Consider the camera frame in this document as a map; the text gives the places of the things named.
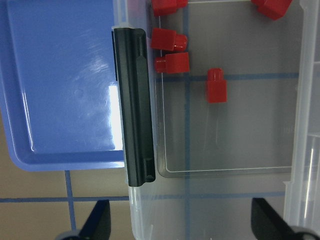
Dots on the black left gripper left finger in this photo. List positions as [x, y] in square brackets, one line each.
[98, 224]

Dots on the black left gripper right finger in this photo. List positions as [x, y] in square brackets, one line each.
[266, 223]

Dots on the clear plastic box lid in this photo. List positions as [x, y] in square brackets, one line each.
[302, 192]

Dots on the red block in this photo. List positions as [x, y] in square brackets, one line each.
[168, 40]
[167, 7]
[273, 9]
[173, 63]
[216, 86]

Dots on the clear plastic storage box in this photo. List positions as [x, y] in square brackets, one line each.
[212, 159]

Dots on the blue plastic tray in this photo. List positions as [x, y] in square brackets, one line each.
[58, 90]

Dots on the black box latch handle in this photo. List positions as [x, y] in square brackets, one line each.
[132, 72]

